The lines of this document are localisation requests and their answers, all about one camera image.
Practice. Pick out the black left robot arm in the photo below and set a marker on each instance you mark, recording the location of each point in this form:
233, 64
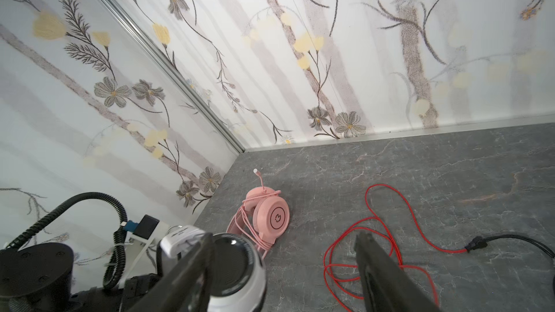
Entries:
39, 277

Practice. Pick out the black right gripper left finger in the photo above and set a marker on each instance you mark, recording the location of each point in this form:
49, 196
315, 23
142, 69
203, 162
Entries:
187, 286

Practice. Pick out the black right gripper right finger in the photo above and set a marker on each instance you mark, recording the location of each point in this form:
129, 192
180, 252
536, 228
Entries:
385, 286

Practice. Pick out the pink headphones with cable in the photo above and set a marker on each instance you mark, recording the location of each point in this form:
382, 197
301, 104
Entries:
262, 217

